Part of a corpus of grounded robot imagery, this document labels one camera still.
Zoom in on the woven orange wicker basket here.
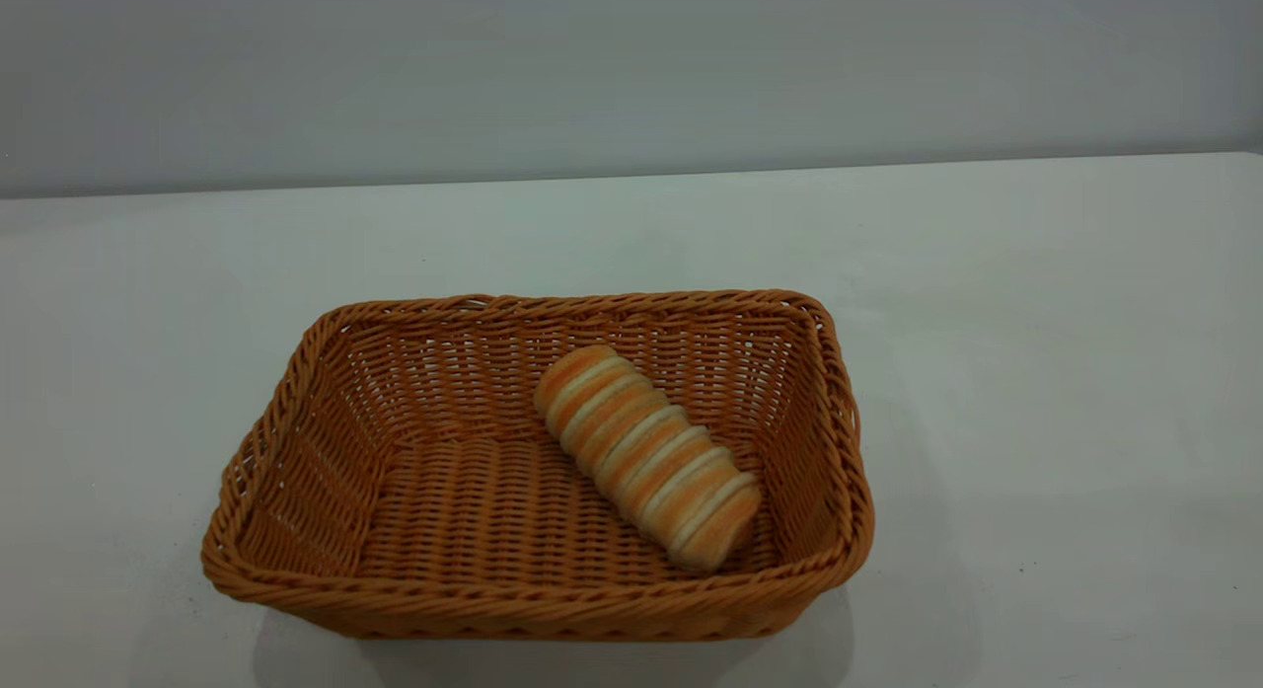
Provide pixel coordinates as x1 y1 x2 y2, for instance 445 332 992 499
200 289 876 642

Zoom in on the striped orange bread roll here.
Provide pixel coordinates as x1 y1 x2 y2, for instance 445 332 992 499
533 344 763 573

